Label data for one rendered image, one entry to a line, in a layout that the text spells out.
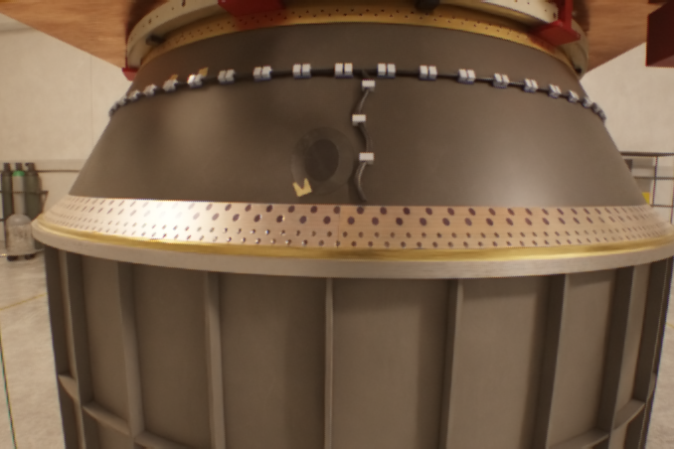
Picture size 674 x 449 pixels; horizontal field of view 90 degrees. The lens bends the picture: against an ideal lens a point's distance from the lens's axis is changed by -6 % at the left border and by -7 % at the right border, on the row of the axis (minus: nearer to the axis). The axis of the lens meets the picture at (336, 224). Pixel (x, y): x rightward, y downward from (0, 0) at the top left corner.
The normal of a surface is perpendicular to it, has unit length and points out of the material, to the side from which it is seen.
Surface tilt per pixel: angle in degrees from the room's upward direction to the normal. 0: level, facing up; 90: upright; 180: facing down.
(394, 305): 90
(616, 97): 90
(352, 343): 90
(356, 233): 43
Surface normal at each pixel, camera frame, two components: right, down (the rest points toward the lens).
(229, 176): -0.22, -0.37
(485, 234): 0.11, -0.65
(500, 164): 0.21, -0.37
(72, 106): -0.07, 0.11
